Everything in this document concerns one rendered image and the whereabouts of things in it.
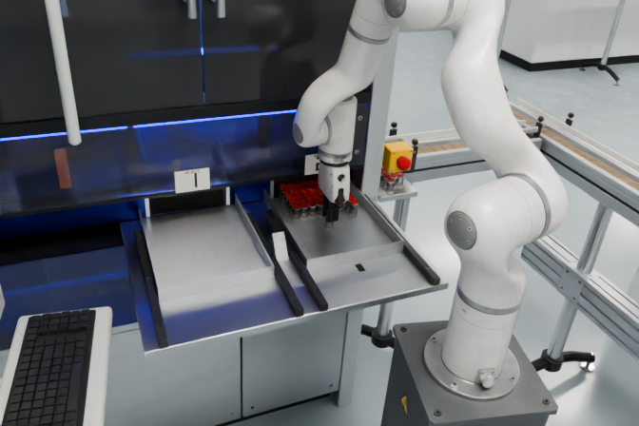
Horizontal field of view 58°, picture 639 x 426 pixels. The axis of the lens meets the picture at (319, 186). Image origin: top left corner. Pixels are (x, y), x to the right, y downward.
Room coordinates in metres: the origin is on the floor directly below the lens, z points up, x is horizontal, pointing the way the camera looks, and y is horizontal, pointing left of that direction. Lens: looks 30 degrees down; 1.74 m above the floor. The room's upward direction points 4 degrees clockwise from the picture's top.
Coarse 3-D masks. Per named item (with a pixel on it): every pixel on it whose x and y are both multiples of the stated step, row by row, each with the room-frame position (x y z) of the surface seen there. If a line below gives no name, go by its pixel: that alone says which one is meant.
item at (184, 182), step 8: (200, 168) 1.25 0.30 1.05; (208, 168) 1.26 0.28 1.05; (176, 176) 1.23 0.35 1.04; (184, 176) 1.24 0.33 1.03; (192, 176) 1.25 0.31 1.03; (200, 176) 1.25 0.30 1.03; (208, 176) 1.26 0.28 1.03; (176, 184) 1.23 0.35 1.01; (184, 184) 1.24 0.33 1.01; (192, 184) 1.25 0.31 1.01; (200, 184) 1.25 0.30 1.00; (208, 184) 1.26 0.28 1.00; (176, 192) 1.23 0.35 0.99
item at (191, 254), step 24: (168, 216) 1.29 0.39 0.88; (192, 216) 1.29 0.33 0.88; (216, 216) 1.30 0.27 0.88; (240, 216) 1.31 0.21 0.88; (168, 240) 1.18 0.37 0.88; (192, 240) 1.19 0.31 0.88; (216, 240) 1.19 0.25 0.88; (240, 240) 1.20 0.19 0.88; (168, 264) 1.08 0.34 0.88; (192, 264) 1.09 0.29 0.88; (216, 264) 1.09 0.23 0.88; (240, 264) 1.10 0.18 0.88; (264, 264) 1.11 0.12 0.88; (168, 288) 0.97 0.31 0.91; (192, 288) 0.99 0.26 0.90; (216, 288) 1.01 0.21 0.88
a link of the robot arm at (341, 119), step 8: (352, 96) 1.28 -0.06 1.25; (344, 104) 1.24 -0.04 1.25; (352, 104) 1.25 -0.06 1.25; (336, 112) 1.24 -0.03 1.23; (344, 112) 1.24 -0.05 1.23; (352, 112) 1.25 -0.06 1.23; (328, 120) 1.23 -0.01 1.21; (336, 120) 1.23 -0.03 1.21; (344, 120) 1.24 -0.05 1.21; (352, 120) 1.25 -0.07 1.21; (328, 128) 1.22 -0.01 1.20; (336, 128) 1.23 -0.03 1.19; (344, 128) 1.24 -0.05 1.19; (352, 128) 1.25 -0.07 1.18; (328, 136) 1.22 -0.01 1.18; (336, 136) 1.23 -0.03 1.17; (344, 136) 1.24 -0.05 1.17; (352, 136) 1.26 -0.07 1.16; (328, 144) 1.23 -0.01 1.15; (336, 144) 1.23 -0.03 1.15; (344, 144) 1.24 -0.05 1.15; (352, 144) 1.26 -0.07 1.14; (328, 152) 1.24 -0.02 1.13; (336, 152) 1.23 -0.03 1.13; (344, 152) 1.24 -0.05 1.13
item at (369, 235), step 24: (264, 192) 1.40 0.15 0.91; (360, 192) 1.42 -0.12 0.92; (288, 216) 1.33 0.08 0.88; (360, 216) 1.35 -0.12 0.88; (312, 240) 1.22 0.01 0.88; (336, 240) 1.23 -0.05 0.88; (360, 240) 1.24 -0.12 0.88; (384, 240) 1.25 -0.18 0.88; (312, 264) 1.10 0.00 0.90; (336, 264) 1.12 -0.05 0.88
